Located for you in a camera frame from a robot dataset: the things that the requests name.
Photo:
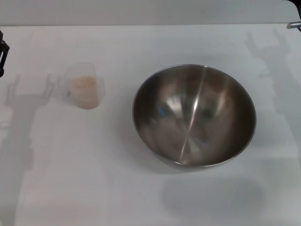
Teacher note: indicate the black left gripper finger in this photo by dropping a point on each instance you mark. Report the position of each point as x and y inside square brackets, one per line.
[5, 49]

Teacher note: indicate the clear plastic measuring cup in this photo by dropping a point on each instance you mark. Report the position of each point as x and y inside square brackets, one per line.
[77, 70]

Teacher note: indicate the white rice grains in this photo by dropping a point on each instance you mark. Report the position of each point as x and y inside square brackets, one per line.
[83, 89]

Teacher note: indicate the stainless steel mixing bowl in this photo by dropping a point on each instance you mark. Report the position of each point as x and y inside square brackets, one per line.
[192, 117]

